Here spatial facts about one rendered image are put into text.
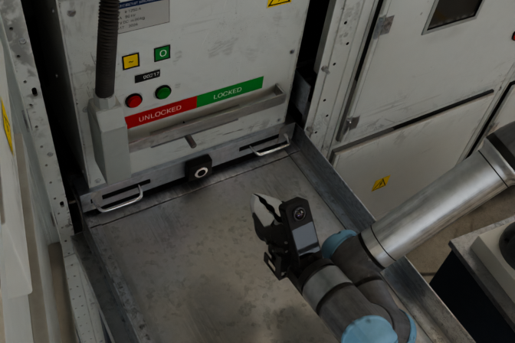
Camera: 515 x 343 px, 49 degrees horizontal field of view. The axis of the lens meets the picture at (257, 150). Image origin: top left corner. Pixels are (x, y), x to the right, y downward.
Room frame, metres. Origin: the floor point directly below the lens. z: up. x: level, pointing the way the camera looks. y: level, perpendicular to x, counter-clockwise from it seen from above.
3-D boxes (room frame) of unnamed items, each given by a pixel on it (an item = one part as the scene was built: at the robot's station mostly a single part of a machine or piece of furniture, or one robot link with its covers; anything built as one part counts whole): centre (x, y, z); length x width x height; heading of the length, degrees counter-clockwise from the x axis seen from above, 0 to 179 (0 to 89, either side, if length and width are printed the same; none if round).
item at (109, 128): (0.67, 0.27, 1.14); 0.08 x 0.05 x 0.17; 37
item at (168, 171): (0.86, 0.15, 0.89); 0.54 x 0.05 x 0.06; 127
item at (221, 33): (0.85, 0.14, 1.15); 0.48 x 0.01 x 0.48; 127
